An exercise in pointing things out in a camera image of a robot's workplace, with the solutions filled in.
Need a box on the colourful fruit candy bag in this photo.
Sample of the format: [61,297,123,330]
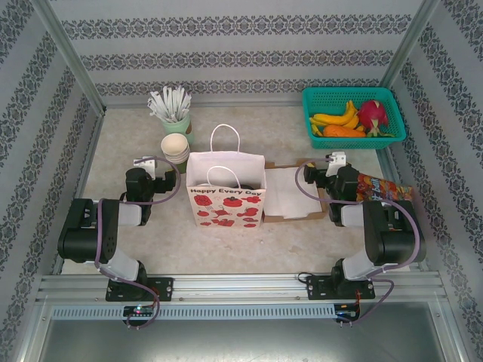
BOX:
[354,171,415,204]

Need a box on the orange toy carrot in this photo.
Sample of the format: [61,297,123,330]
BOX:
[322,124,368,139]

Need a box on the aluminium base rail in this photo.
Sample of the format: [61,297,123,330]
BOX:
[36,274,448,303]

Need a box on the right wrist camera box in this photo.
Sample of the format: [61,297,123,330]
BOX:
[326,151,348,177]

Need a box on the aluminium frame post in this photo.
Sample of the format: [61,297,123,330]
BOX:
[379,0,442,91]
[32,0,107,114]

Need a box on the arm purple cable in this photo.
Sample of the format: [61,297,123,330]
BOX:
[294,157,423,327]
[94,156,180,330]

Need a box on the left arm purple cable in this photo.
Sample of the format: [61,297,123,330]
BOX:
[94,156,180,330]

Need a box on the teal plastic basket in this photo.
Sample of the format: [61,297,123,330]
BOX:
[301,87,408,151]

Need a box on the grey sheet metal shelf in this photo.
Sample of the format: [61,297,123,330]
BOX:
[17,299,467,362]

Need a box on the mint green straw holder mug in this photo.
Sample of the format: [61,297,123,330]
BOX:
[162,112,194,146]

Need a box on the grey slotted cable duct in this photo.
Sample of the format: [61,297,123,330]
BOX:
[51,304,337,320]

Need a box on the white paper napkin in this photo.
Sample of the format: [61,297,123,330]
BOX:
[265,167,324,219]

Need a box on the yellow banana bunch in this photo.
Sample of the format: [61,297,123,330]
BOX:
[309,100,360,131]

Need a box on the stack of paper cups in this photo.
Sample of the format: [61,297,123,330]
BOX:
[160,133,191,174]

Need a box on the brown cardboard napkin tray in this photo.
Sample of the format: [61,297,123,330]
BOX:
[262,158,326,224]

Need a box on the white red printed paper bag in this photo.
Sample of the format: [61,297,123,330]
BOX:
[186,124,267,229]

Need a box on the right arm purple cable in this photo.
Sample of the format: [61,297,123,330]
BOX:
[294,157,423,327]

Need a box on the pink dragon fruit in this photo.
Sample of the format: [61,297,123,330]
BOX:
[357,98,395,139]

